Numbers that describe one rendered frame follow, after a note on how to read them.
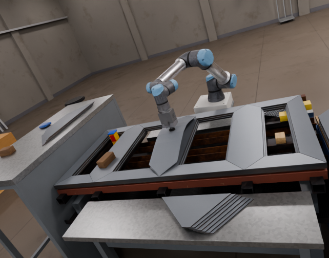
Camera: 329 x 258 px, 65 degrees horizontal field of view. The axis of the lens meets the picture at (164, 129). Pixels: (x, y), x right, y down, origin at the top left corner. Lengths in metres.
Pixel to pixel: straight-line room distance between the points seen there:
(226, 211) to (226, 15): 9.34
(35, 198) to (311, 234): 1.49
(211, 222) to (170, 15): 9.88
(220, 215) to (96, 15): 11.40
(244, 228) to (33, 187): 1.27
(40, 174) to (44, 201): 0.18
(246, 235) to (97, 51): 11.85
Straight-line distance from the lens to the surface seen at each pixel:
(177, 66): 1.85
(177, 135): 1.58
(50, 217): 1.92
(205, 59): 1.85
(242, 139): 1.50
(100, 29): 12.17
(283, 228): 1.14
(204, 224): 1.18
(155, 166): 1.47
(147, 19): 11.06
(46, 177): 1.89
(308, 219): 1.17
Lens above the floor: 1.61
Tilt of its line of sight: 24 degrees down
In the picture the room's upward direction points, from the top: 21 degrees counter-clockwise
